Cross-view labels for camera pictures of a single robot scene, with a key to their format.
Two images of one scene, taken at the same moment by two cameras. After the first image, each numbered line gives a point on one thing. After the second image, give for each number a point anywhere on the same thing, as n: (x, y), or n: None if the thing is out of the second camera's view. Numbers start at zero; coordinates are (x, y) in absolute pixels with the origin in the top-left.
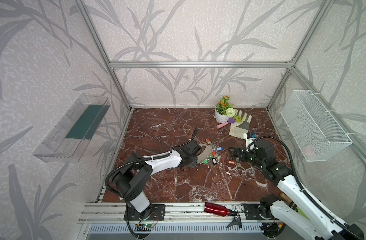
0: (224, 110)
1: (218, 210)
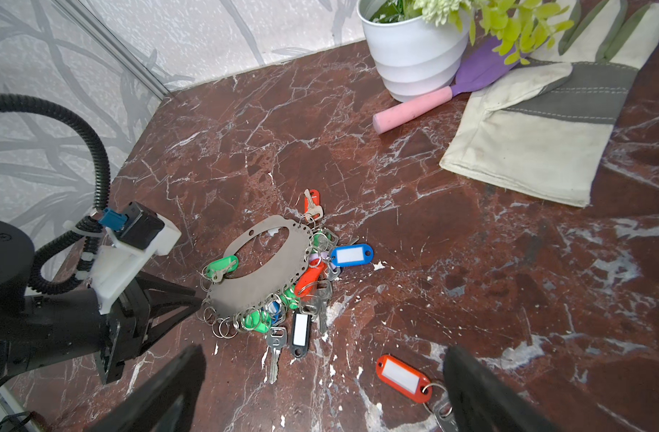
0: (418, 49)
1: None
